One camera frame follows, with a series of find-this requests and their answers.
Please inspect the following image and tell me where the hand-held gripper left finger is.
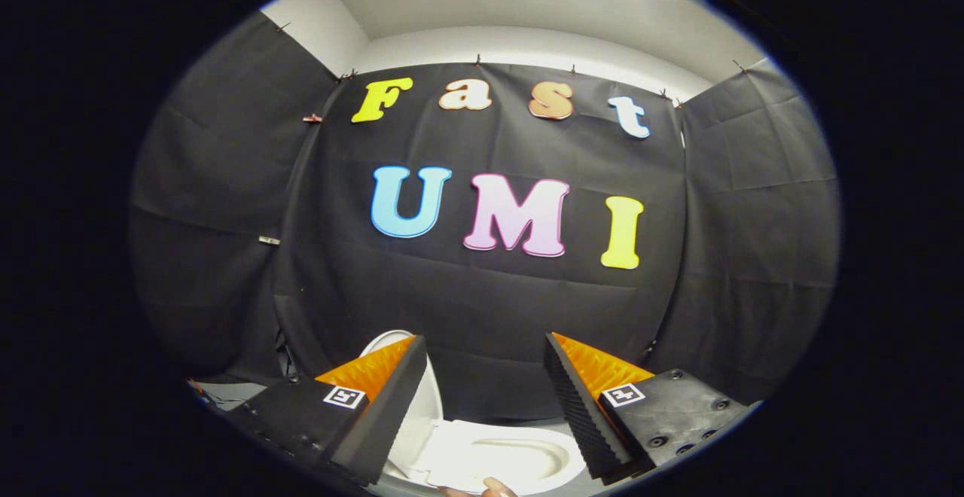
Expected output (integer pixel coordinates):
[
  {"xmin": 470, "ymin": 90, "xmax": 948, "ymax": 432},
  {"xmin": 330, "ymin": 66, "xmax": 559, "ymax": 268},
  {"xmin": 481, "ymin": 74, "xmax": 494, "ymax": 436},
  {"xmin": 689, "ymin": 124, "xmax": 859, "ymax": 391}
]
[{"xmin": 226, "ymin": 335, "xmax": 429, "ymax": 486}]

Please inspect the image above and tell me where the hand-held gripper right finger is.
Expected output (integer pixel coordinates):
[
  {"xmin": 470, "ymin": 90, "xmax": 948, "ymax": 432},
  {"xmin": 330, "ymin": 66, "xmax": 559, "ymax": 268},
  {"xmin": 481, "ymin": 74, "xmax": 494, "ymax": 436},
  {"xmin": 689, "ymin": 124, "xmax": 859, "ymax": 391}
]
[{"xmin": 544, "ymin": 331, "xmax": 761, "ymax": 480}]

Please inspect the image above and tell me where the white toilet bowl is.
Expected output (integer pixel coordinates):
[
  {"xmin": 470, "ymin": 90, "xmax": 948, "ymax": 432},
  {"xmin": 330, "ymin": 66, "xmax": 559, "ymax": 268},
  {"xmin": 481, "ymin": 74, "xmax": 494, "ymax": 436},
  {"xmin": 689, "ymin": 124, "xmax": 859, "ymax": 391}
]
[{"xmin": 384, "ymin": 416, "xmax": 588, "ymax": 496}]

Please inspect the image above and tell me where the black backdrop cloth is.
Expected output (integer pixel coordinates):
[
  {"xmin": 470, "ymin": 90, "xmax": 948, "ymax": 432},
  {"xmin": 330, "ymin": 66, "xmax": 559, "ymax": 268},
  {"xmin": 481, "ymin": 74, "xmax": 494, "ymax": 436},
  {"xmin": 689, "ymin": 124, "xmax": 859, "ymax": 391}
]
[{"xmin": 128, "ymin": 11, "xmax": 840, "ymax": 422}]

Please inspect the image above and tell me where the row of small black clips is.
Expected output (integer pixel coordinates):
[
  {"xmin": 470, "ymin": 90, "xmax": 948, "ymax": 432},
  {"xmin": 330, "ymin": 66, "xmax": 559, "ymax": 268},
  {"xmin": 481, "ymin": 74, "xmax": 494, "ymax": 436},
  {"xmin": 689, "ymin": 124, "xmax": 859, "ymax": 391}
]
[{"xmin": 275, "ymin": 21, "xmax": 748, "ymax": 110}]

